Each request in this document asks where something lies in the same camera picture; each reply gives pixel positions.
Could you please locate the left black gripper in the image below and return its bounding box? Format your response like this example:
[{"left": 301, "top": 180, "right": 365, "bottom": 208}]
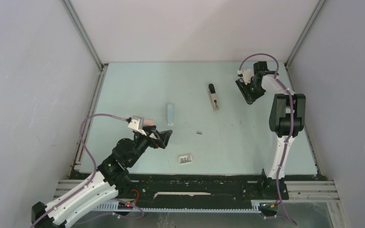
[{"left": 128, "top": 125, "right": 172, "bottom": 167}]

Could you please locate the light blue stapler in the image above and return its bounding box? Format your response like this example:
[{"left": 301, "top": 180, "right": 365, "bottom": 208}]
[{"left": 166, "top": 104, "right": 174, "bottom": 126}]

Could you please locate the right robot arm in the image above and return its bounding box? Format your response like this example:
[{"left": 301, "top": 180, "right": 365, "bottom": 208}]
[{"left": 236, "top": 61, "right": 306, "bottom": 201}]

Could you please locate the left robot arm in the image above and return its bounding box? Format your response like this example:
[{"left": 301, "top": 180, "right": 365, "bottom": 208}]
[{"left": 31, "top": 125, "right": 173, "bottom": 228}]

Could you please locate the pink mini stapler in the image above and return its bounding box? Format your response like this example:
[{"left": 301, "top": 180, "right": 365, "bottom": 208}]
[{"left": 143, "top": 119, "right": 155, "bottom": 126}]

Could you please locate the beige and black stapler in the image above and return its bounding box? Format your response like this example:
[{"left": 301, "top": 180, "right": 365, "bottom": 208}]
[{"left": 208, "top": 83, "right": 220, "bottom": 111}]

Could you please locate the open staple tray box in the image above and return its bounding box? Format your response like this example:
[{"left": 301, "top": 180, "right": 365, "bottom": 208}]
[{"left": 178, "top": 154, "right": 193, "bottom": 164}]

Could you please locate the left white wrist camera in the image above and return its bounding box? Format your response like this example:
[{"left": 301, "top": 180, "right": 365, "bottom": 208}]
[{"left": 127, "top": 116, "right": 147, "bottom": 136}]

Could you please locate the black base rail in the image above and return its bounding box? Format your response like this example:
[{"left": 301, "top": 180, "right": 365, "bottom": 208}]
[{"left": 117, "top": 174, "right": 289, "bottom": 210}]

